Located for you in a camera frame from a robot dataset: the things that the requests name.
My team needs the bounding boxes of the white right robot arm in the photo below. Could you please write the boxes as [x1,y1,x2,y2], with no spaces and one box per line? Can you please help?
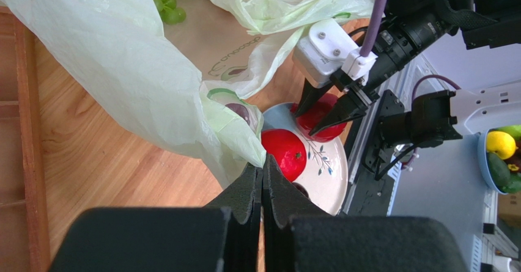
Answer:
[294,0,520,180]

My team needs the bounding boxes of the beige and blue plate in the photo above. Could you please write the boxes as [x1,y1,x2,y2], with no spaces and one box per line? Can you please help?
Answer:
[262,103,349,216]

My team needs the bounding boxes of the green fake grapes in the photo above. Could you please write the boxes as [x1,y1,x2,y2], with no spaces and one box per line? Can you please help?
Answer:
[153,0,187,25]

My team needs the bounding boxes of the blue bowl of fruits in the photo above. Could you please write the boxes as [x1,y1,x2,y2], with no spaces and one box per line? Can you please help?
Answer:
[478,125,520,195]

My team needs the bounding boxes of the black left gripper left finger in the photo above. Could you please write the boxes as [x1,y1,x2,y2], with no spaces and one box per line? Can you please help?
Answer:
[50,164,262,271]

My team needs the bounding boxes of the light green plastic bag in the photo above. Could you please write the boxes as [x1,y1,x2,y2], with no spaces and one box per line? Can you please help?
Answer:
[1,0,374,188]

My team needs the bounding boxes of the red fake tomato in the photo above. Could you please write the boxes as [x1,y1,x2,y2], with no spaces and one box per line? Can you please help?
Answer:
[295,93,347,142]

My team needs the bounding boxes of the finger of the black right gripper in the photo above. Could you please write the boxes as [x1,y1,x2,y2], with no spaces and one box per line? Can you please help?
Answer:
[309,93,366,136]
[294,79,332,117]

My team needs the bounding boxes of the dark purple fake fruit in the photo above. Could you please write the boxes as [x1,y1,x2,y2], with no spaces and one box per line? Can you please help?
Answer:
[292,182,311,200]

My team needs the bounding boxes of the brown wooden divided tray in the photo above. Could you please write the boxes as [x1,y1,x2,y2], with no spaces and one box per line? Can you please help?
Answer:
[1,7,51,271]

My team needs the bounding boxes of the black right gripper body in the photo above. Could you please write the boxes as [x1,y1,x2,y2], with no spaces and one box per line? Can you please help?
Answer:
[331,7,455,109]

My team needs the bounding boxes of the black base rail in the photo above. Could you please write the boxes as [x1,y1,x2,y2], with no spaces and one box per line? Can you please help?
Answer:
[342,51,440,218]

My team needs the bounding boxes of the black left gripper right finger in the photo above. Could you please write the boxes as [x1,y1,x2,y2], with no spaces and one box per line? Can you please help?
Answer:
[262,155,467,271]

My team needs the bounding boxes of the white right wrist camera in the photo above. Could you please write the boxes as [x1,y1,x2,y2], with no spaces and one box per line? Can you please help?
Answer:
[292,19,378,89]

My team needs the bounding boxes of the red fake pomegranate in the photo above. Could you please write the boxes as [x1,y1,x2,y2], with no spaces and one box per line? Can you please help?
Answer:
[261,129,307,182]

